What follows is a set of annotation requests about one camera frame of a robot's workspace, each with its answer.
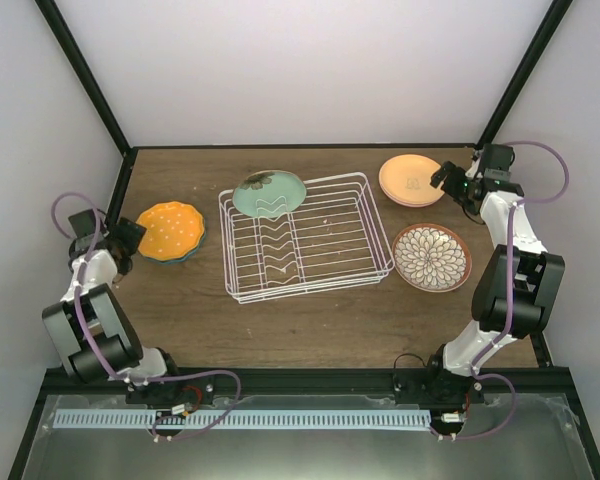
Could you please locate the black enclosure frame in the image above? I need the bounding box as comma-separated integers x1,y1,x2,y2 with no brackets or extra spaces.
8,1,600,480

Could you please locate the orange dotted plate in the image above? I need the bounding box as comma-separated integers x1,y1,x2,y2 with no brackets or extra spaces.
136,201,206,263

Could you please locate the flower pattern brown-rim plate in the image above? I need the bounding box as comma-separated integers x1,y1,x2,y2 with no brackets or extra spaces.
392,223,472,293

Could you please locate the light blue slotted cable duct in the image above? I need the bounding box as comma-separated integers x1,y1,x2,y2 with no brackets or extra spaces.
52,409,431,431

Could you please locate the pink bear plate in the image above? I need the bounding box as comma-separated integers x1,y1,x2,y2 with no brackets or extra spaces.
382,190,444,208

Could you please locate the white wire dish rack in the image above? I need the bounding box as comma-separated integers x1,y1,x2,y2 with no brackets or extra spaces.
218,172,394,304

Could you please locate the beige bear plate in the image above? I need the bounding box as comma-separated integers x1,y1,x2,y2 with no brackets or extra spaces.
378,154,444,202

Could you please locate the teal dotted plate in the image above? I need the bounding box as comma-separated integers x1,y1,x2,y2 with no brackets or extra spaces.
139,232,206,265

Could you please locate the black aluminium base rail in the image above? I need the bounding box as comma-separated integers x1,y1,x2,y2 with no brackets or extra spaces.
44,366,571,401

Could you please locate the green floral plate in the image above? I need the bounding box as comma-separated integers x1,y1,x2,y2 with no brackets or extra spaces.
232,170,307,218

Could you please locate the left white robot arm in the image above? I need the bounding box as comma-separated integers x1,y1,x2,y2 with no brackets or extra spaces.
42,210,185,404

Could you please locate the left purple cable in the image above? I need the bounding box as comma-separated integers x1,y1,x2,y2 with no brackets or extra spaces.
52,192,244,442

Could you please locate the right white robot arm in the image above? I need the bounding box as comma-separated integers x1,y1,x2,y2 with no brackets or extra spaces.
424,142,565,403

